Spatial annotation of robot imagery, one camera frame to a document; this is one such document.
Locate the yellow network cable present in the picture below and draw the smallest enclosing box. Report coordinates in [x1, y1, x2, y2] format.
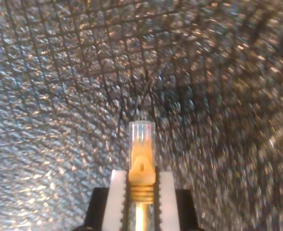
[128, 120, 158, 231]

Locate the black textured mat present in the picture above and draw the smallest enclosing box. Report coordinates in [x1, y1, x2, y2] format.
[0, 0, 283, 231]

